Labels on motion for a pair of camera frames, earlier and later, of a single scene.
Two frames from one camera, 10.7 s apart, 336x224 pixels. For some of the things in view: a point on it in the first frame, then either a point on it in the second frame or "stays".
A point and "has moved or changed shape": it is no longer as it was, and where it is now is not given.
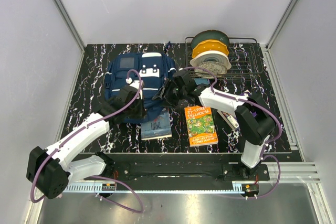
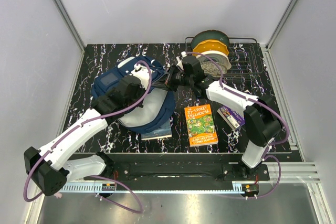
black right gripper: x=168 y=84 -> x=168 y=83
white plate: x=210 y=56 stays
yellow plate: x=209 y=45 stays
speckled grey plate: x=218 y=68 stays
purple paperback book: x=230 y=120 stays
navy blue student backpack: x=152 y=68 has moved or changed shape
